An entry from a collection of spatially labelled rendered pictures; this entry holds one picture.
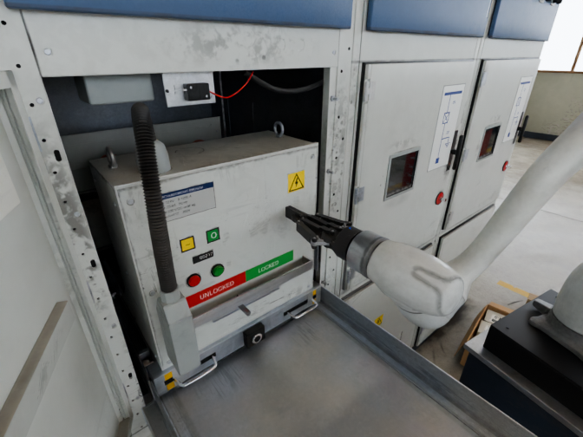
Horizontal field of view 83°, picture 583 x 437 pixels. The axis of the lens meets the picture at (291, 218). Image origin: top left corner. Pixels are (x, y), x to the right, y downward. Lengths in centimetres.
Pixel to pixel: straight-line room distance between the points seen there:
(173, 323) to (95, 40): 48
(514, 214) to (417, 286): 25
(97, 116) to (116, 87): 74
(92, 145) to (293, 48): 75
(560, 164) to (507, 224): 13
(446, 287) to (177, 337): 50
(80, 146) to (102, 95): 59
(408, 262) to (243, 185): 39
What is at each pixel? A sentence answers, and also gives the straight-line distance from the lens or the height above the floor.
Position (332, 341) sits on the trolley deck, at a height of 85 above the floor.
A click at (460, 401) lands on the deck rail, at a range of 97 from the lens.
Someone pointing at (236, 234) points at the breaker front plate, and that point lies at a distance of 79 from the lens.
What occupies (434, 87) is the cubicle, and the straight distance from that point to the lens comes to 124.
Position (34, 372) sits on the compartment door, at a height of 124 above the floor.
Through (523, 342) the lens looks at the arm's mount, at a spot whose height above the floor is 84.
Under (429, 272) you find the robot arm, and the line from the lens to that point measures 60.
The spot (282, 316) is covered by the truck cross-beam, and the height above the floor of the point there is 89.
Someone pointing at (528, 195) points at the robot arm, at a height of 137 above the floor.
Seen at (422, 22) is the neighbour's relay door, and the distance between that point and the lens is 112.
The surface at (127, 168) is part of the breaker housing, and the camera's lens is 75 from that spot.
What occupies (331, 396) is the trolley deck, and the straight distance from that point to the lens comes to 92.
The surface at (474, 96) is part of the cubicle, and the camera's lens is 156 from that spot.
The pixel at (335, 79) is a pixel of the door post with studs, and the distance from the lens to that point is 89.
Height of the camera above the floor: 160
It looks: 27 degrees down
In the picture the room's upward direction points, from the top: straight up
